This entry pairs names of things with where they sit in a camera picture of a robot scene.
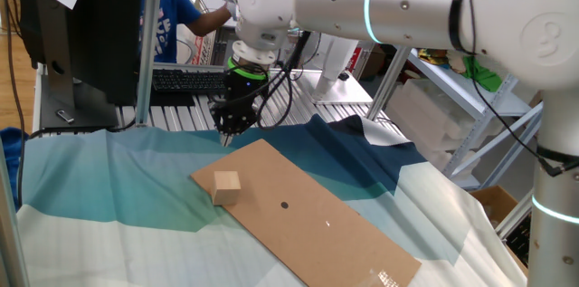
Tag black computer monitor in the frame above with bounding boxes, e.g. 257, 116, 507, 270
17, 0, 146, 130

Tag brown cardboard sheet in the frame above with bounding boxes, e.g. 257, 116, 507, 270
190, 138, 422, 287

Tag brown cardboard box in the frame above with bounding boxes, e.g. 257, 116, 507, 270
470, 185, 530, 277

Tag blue green white cloth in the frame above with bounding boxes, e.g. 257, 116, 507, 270
16, 113, 528, 287

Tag black camera cable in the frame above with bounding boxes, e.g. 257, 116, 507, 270
282, 0, 579, 178

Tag silver black usb stick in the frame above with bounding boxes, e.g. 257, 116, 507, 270
55, 109, 76, 125

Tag red white printed board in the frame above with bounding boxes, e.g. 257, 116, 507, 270
187, 28, 218, 66

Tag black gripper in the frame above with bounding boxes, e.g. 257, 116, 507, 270
210, 73, 271, 148

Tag bare person forearm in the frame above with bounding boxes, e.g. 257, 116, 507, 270
185, 4, 234, 38

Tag grey metal shelf rack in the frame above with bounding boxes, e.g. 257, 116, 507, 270
365, 44, 544, 191

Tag light wooden cube block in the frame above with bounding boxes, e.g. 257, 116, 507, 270
211, 170, 242, 206

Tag person in blue shirt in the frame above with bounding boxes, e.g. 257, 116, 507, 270
138, 0, 204, 64

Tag white foam blocks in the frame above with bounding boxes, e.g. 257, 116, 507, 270
386, 79, 480, 170

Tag aluminium frame post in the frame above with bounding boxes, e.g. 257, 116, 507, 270
134, 0, 166, 127
0, 139, 31, 287

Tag green cloth item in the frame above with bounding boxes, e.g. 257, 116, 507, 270
460, 55, 503, 93

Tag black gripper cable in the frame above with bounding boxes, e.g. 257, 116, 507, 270
251, 62, 295, 132

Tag black computer keyboard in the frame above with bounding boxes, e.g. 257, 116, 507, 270
151, 68, 228, 96

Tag blue fabric item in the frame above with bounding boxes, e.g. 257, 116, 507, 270
0, 127, 29, 210

